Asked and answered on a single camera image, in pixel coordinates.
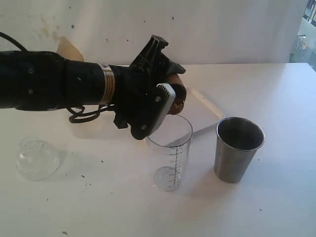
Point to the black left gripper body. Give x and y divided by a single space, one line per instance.
134 83

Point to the brown wooden cup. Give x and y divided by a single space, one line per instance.
179 88

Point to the white rectangular tray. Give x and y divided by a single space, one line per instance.
200 111

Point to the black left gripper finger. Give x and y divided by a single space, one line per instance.
174 68

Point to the clear dome shaker lid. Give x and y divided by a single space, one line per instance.
37 159

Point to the stainless steel cup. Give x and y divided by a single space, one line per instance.
238 140

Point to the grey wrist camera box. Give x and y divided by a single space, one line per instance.
152 110

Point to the clear plastic shaker cup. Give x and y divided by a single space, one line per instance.
169 148

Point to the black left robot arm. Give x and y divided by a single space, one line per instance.
48 81

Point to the brown contents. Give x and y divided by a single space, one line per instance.
178 105

